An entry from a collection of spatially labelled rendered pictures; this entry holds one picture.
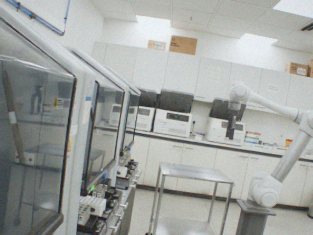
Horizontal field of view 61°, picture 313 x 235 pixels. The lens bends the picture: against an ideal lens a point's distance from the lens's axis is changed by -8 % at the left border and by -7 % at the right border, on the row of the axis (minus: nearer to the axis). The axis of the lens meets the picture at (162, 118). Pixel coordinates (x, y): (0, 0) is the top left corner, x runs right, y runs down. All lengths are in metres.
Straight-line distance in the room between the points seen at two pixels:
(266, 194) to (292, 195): 2.97
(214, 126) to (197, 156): 0.53
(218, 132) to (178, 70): 1.16
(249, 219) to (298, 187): 2.76
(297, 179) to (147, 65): 3.03
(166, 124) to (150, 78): 0.82
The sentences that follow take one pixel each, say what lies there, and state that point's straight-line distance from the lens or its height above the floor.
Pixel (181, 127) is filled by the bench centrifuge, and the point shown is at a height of 1.05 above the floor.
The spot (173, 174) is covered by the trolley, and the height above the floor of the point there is 0.82.
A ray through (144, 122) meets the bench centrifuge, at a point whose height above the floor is 1.04.
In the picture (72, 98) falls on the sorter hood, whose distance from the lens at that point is 0.82.
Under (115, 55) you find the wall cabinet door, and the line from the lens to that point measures 4.70.
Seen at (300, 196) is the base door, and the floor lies 0.25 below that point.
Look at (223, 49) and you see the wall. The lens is 5.07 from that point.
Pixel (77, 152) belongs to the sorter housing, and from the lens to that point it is 1.00.
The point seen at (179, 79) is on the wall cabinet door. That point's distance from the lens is 4.57.
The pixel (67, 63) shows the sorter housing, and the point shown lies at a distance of 0.85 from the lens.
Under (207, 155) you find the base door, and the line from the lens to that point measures 4.37.
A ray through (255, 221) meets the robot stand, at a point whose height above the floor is 0.61.
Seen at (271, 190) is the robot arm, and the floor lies 0.92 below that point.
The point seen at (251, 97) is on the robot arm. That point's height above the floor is 1.50.
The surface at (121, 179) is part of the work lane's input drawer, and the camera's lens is 2.00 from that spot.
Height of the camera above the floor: 1.37
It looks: 3 degrees down
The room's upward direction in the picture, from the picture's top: 9 degrees clockwise
